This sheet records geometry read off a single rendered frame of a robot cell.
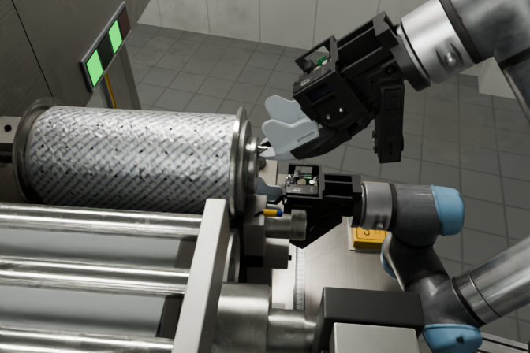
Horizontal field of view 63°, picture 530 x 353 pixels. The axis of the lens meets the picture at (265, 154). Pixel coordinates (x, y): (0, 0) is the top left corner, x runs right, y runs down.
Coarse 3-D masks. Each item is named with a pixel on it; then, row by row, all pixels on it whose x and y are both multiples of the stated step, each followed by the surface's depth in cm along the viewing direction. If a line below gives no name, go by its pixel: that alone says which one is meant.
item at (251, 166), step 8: (248, 136) 55; (256, 136) 55; (248, 144) 53; (256, 144) 53; (248, 152) 52; (256, 152) 53; (248, 160) 52; (256, 160) 55; (248, 168) 52; (256, 168) 55; (248, 176) 52; (256, 176) 56; (248, 184) 53; (256, 184) 57; (248, 192) 54
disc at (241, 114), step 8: (240, 112) 52; (240, 120) 51; (240, 128) 52; (232, 144) 49; (232, 152) 49; (232, 160) 48; (232, 168) 48; (232, 176) 48; (232, 184) 49; (232, 192) 49; (232, 200) 50; (232, 208) 50; (232, 216) 52; (240, 216) 57
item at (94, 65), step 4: (96, 52) 84; (92, 56) 82; (96, 56) 84; (92, 60) 82; (96, 60) 84; (88, 64) 81; (92, 64) 82; (96, 64) 84; (100, 64) 86; (88, 68) 81; (92, 68) 83; (96, 68) 84; (100, 68) 86; (92, 72) 83; (96, 72) 84; (100, 72) 86; (92, 76) 83; (96, 76) 84; (92, 80) 83; (96, 80) 84
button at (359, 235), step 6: (354, 228) 89; (354, 234) 87; (360, 234) 87; (366, 234) 87; (372, 234) 87; (378, 234) 87; (384, 234) 87; (354, 240) 86; (360, 240) 86; (366, 240) 86; (372, 240) 86; (378, 240) 86; (354, 246) 87; (360, 246) 87; (366, 246) 87; (372, 246) 87; (378, 246) 87
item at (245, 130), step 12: (36, 120) 53; (240, 132) 52; (240, 144) 51; (24, 156) 52; (240, 156) 50; (240, 168) 50; (240, 180) 50; (36, 192) 54; (240, 192) 51; (240, 204) 52
